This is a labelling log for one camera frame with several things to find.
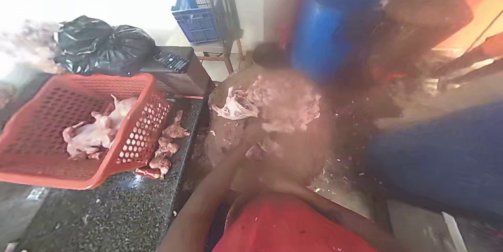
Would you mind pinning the person's left hand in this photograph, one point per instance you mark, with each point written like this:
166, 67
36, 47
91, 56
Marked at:
254, 134

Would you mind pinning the person's right hand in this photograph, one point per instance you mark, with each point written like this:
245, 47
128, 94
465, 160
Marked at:
255, 179

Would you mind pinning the person's left forearm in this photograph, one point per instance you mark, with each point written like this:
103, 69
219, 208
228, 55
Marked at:
206, 201

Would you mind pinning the person's right forearm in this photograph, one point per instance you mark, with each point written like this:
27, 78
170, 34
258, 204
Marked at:
334, 208

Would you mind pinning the round wooden chopping block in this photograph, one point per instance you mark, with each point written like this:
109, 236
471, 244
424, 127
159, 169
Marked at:
226, 136

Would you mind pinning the skinned pale chicken carcass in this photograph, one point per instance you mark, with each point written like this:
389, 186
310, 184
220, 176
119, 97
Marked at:
237, 106

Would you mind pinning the pile of chopped meat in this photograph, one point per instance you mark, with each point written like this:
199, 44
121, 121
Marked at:
287, 102

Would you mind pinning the person's body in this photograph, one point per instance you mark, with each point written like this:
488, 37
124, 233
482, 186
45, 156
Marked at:
290, 228

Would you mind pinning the reddish raw meat piece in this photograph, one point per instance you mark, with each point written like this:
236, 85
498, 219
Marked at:
176, 129
167, 148
160, 163

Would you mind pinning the dark round container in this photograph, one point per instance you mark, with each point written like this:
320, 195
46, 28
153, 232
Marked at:
271, 54

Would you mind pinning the black weighing scale with keypad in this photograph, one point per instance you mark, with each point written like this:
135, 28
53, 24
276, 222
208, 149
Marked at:
177, 67

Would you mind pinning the red and white packet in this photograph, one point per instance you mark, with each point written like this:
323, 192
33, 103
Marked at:
148, 172

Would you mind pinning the blue plastic crate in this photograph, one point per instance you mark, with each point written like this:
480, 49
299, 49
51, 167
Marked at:
196, 22

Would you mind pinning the blue plastic barrel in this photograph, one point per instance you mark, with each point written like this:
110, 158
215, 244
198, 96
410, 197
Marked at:
330, 24

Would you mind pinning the whole plucked chicken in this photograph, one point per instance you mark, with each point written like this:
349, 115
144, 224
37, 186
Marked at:
122, 112
88, 136

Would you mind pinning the red perforated plastic basket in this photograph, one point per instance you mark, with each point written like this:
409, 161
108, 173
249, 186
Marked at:
82, 171

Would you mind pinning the black plastic garbage bag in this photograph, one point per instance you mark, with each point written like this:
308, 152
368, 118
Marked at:
102, 47

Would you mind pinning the large dark blue object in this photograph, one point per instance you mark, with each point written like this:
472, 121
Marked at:
444, 157

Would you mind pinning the white narrow strip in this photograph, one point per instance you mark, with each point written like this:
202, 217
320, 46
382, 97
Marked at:
453, 231

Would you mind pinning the large brown rounded object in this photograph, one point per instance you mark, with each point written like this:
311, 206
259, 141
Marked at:
428, 12

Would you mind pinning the orange sheet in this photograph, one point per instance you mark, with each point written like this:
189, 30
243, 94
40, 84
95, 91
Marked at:
481, 16

